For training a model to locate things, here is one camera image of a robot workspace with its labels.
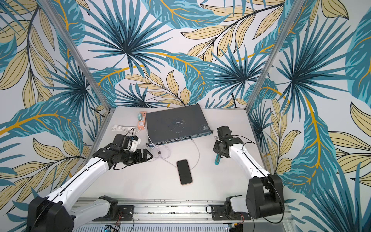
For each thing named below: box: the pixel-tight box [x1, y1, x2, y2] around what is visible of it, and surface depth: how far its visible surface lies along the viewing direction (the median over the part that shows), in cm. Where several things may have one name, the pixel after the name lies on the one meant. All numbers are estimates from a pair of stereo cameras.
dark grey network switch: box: [145, 103, 214, 146], surface depth 107 cm
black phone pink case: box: [176, 159, 193, 186], surface depth 88 cm
